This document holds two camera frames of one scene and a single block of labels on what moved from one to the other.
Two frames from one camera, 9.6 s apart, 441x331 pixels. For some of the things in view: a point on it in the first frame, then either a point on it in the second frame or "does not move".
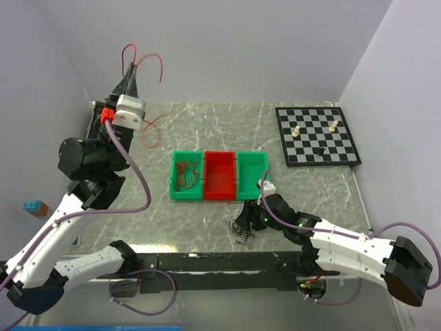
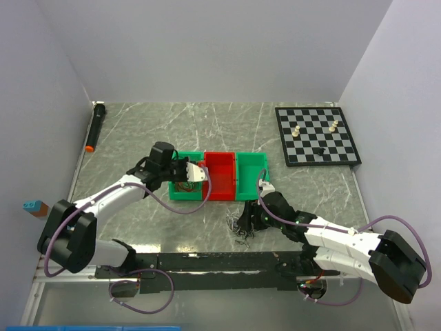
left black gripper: x=123 y=87 to x=183 y=163
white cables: x=229 y=216 does not move
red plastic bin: x=220 y=175 does not move
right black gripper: x=250 y=213 does not move
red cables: x=187 y=172 to x=188 y=186
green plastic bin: x=187 y=175 does not move
